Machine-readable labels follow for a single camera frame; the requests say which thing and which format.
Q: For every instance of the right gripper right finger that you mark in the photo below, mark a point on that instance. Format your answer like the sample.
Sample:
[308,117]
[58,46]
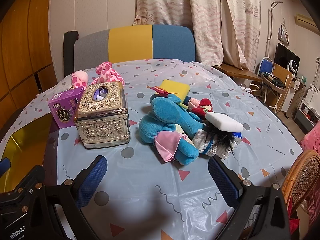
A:
[226,180]

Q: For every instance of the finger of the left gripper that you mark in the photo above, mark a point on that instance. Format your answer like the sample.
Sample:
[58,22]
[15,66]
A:
[5,164]

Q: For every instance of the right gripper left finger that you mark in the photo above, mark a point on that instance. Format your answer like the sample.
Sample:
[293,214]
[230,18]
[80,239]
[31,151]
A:
[87,181]

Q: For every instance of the black haired doll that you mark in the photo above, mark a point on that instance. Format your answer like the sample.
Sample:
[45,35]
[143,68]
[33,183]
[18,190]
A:
[221,139]

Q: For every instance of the small blue bear pink dress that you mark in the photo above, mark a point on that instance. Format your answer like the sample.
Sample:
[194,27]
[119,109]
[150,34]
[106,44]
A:
[169,143]

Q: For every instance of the red christmas sock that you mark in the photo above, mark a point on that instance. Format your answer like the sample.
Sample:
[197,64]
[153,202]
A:
[203,108]

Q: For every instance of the large blue plush monster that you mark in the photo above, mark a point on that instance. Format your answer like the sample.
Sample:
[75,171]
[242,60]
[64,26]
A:
[167,109]

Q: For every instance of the yellow sponge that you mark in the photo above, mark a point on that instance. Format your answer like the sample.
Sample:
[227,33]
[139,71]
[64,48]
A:
[181,90]

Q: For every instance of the blue Tempo tissue pack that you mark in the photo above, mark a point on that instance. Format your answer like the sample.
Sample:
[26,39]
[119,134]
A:
[237,136]

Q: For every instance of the pink towel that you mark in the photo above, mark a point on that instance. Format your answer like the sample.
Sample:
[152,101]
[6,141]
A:
[193,103]

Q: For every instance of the gold metal tin tray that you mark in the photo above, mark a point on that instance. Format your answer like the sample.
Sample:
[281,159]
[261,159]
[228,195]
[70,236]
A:
[25,149]

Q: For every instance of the ornate silver tissue box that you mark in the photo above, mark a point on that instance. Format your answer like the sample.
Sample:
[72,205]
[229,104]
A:
[102,117]

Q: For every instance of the wicker rattan chair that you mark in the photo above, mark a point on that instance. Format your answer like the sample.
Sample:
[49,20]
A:
[300,180]

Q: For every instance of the purple snack box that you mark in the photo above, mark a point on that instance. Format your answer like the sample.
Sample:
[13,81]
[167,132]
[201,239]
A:
[63,106]

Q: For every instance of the patterned plastic tablecloth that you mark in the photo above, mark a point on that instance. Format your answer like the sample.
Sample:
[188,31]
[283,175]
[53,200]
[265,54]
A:
[147,149]

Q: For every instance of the wooden wardrobe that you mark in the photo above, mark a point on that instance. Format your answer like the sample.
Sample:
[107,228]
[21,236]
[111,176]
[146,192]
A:
[26,61]

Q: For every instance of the pink spotted plush toy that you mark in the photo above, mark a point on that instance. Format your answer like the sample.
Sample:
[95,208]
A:
[104,71]

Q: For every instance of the wooden bench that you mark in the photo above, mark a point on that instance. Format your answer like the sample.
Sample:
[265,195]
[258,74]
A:
[234,72]

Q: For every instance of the blue folding chair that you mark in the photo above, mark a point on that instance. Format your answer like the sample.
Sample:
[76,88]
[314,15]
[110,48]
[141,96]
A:
[266,66]

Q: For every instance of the grey yellow blue chair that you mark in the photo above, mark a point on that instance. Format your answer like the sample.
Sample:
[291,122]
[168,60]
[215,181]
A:
[131,43]

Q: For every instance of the white fan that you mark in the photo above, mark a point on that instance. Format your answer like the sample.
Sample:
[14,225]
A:
[292,67]

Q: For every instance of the black monitor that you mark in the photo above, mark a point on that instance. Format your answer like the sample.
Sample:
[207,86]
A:
[284,55]

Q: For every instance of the pink patterned curtain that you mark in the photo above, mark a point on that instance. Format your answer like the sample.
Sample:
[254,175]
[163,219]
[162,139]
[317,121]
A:
[225,31]

